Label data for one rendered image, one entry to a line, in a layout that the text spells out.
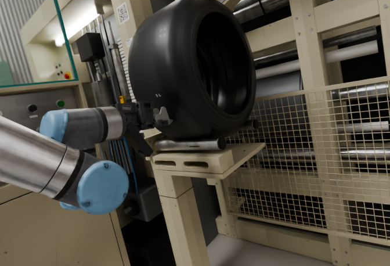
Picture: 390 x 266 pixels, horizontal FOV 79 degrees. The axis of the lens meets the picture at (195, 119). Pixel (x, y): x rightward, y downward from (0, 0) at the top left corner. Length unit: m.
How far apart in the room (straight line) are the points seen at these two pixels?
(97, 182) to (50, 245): 0.85
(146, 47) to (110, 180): 0.50
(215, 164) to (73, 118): 0.47
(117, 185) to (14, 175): 0.15
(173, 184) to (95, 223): 0.42
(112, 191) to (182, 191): 0.79
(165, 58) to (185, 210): 0.78
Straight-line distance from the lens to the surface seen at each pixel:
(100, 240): 1.37
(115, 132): 0.62
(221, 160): 0.81
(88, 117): 0.59
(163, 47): 0.76
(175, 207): 1.22
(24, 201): 1.20
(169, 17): 0.81
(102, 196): 0.44
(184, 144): 0.91
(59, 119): 0.57
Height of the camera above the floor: 1.09
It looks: 6 degrees down
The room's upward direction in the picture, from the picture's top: 12 degrees counter-clockwise
